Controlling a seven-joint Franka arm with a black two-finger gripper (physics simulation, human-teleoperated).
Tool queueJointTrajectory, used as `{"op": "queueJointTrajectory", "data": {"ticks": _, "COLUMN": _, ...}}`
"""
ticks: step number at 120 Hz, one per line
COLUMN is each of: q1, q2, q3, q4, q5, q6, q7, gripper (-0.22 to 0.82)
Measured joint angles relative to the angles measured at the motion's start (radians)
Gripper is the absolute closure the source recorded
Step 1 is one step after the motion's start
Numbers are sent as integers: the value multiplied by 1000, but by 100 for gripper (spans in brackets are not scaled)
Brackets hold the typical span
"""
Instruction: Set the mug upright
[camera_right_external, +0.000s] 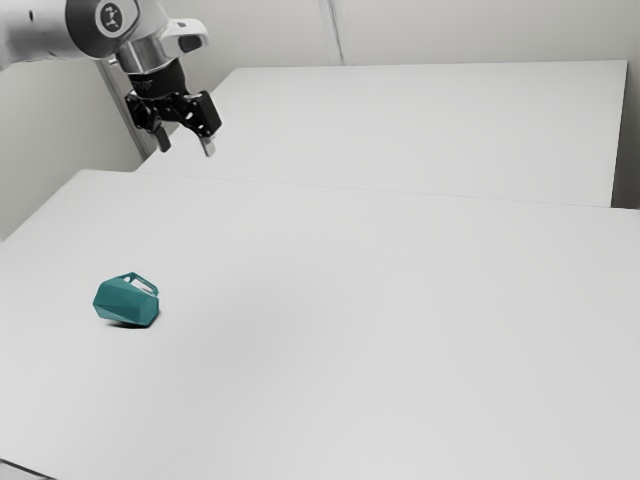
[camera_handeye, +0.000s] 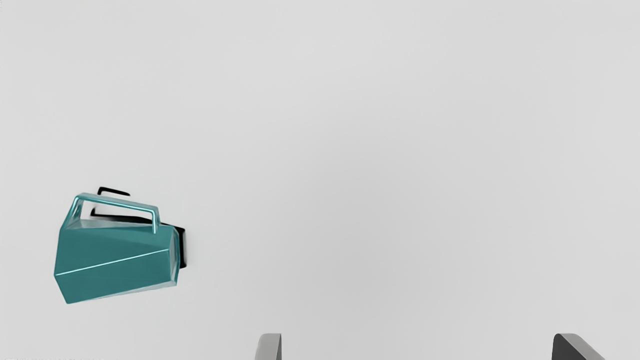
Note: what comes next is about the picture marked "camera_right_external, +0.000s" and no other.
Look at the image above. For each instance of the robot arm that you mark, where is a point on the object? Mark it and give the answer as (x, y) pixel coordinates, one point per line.
(75, 25)

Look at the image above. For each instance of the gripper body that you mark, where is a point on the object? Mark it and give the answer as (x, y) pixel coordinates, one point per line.
(157, 84)

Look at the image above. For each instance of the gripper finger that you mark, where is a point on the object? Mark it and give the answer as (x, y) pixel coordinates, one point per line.
(148, 119)
(200, 117)

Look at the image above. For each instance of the teal faceted mug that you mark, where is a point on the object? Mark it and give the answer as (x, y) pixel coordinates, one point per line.
(126, 301)

